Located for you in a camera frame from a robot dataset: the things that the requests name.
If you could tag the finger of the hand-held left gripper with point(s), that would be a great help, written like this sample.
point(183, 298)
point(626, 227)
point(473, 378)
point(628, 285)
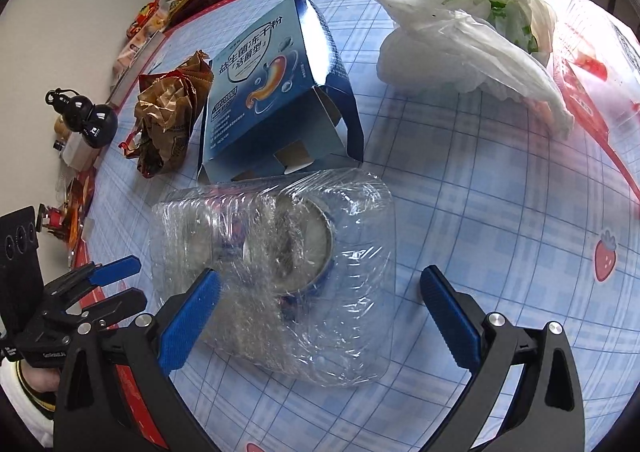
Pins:
point(125, 302)
point(120, 267)

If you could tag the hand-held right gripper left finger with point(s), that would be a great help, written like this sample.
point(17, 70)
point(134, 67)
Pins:
point(192, 317)

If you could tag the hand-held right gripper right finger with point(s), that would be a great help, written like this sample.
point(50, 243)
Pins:
point(450, 317)

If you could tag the clear plastic packaging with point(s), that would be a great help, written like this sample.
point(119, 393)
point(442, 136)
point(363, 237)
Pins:
point(355, 292)

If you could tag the brown snack wrapper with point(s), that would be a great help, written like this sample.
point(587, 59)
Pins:
point(165, 116)

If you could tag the blue cardboard box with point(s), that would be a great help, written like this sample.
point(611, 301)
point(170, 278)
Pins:
point(260, 61)

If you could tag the white plastic bag green scraps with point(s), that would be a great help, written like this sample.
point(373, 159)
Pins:
point(450, 46)

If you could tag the red-print clear plastic bag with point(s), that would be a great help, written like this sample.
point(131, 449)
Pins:
point(590, 66)

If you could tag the person's left forearm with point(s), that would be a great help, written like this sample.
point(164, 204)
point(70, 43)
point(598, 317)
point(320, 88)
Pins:
point(20, 417)

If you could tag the person's left hand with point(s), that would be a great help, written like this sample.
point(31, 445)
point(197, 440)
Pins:
point(42, 379)

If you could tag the small red items at edge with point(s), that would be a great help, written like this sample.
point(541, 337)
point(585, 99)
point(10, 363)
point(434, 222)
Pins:
point(80, 217)

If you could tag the blue plaid tablecloth red border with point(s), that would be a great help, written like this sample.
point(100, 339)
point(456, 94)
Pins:
point(475, 232)

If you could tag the black gourd ornament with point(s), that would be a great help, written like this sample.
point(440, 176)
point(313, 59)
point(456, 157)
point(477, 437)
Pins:
point(95, 124)

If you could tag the beige packet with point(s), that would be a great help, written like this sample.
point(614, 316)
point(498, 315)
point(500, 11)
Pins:
point(130, 54)

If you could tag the orange snack packets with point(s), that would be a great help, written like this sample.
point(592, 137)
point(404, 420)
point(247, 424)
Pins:
point(147, 16)

